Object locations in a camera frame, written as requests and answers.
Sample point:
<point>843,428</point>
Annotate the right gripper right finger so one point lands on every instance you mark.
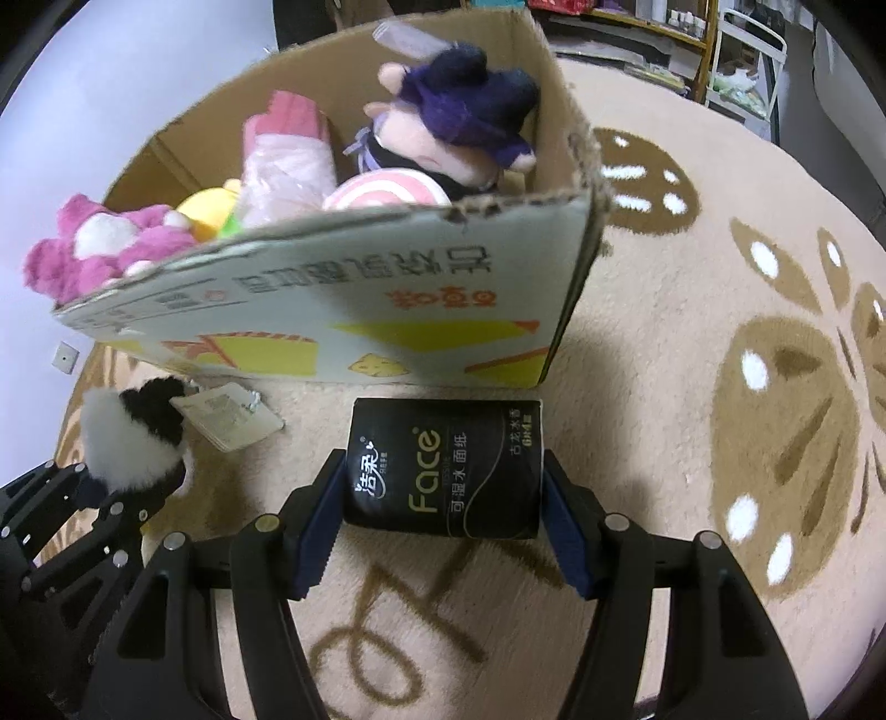
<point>677,631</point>

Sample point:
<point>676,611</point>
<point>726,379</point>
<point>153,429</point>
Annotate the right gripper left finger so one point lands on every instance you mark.
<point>208,632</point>

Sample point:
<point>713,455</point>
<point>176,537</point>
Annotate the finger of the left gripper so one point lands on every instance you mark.
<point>36,505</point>
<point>66,603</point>

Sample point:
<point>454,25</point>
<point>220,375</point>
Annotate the black white fluffy plush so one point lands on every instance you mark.
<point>133,439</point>

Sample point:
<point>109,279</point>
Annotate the black Face tissue pack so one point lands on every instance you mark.
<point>445,467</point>

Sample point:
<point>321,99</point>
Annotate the pink bear plush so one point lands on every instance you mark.
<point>95,246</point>

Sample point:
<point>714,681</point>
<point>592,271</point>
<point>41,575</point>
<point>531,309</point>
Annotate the white paper tag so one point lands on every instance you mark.
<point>231,417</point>

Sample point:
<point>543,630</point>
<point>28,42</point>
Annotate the beige patterned rug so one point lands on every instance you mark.
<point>728,375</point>

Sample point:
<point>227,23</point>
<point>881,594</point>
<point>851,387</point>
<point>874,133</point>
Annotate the yellow round plush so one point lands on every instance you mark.
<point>209,209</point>

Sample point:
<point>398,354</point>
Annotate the open cardboard box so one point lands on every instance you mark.
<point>476,293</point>

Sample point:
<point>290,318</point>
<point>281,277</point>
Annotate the pink tissue pack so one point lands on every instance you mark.
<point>288,166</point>

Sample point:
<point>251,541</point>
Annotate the pink swirl plush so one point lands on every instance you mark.
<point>387,186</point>

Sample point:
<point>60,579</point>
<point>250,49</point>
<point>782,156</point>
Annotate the purple haired plush doll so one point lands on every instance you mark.
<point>453,118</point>

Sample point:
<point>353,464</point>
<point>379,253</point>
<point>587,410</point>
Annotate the white utility cart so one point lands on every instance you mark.
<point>749,56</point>

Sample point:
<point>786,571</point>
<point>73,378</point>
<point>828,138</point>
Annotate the wooden bookshelf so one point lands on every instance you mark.
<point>666,43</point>

